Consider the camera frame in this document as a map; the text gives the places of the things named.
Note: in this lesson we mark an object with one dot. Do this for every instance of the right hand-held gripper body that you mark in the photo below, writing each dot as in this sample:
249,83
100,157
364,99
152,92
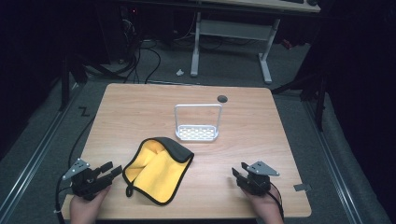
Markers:
258,182

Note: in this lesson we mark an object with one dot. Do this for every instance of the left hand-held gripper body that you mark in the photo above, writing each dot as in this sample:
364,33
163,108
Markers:
87,183

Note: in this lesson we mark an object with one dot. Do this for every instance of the yellow and dark grey cloth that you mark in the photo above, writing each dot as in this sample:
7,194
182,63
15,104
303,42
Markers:
162,177

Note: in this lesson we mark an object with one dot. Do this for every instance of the person's left hand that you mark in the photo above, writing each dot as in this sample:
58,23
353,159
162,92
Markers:
87,211

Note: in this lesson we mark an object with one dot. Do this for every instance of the person's right hand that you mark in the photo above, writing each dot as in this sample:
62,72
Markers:
267,208

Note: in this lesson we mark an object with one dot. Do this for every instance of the grey tape piece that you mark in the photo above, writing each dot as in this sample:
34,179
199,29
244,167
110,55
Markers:
302,187

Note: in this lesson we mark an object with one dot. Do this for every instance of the black metal stand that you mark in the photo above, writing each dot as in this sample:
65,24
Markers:
320,102
64,84

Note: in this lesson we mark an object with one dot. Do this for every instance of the white paper scrap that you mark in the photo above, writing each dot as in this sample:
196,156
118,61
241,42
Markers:
180,72

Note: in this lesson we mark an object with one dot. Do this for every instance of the small red object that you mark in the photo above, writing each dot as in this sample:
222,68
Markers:
287,44

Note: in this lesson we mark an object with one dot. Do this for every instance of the dark computer tower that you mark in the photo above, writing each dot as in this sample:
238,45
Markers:
123,31

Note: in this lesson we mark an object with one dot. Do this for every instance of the desk with white legs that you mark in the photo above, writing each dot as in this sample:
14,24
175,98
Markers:
233,29

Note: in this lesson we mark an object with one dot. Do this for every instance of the metal floor rail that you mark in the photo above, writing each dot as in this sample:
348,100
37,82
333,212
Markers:
333,161
34,158

